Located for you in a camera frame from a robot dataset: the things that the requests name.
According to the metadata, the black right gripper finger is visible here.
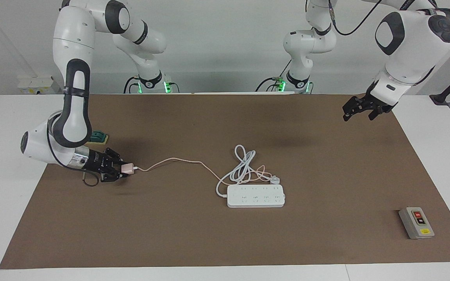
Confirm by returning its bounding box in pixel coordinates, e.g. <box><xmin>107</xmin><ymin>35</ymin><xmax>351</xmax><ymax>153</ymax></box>
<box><xmin>101</xmin><ymin>171</ymin><xmax>130</xmax><ymax>183</ymax></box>
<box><xmin>105</xmin><ymin>148</ymin><xmax>127</xmax><ymax>165</ymax></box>

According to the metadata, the white power strip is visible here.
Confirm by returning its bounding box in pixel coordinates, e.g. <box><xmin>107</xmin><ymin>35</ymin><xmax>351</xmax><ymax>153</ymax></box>
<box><xmin>227</xmin><ymin>184</ymin><xmax>286</xmax><ymax>208</ymax></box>

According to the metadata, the brown table mat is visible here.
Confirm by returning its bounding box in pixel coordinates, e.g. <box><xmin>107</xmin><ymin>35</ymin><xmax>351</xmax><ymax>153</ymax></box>
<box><xmin>0</xmin><ymin>94</ymin><xmax>450</xmax><ymax>270</ymax></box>

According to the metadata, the grey push button box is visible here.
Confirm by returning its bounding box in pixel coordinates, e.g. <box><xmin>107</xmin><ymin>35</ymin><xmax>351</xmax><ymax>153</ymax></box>
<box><xmin>398</xmin><ymin>206</ymin><xmax>436</xmax><ymax>240</ymax></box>

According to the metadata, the green knife switch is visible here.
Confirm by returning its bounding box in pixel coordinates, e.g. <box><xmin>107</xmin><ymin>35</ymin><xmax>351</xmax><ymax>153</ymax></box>
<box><xmin>90</xmin><ymin>130</ymin><xmax>109</xmax><ymax>144</ymax></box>

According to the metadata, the black arm base cable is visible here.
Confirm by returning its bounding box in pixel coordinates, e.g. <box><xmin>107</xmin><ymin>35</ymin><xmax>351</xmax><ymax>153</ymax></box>
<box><xmin>255</xmin><ymin>59</ymin><xmax>290</xmax><ymax>93</ymax></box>
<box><xmin>123</xmin><ymin>76</ymin><xmax>142</xmax><ymax>94</ymax></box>

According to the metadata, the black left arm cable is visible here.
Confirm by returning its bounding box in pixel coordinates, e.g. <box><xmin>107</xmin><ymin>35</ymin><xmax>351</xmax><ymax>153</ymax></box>
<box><xmin>329</xmin><ymin>0</ymin><xmax>382</xmax><ymax>36</ymax></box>

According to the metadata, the white wall socket box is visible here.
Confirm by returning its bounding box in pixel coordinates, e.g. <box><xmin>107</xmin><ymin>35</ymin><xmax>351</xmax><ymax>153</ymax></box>
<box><xmin>17</xmin><ymin>76</ymin><xmax>63</xmax><ymax>95</ymax></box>

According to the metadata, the white power strip cable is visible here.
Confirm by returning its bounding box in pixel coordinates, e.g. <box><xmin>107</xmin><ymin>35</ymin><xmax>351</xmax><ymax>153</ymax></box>
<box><xmin>216</xmin><ymin>144</ymin><xmax>282</xmax><ymax>198</ymax></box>

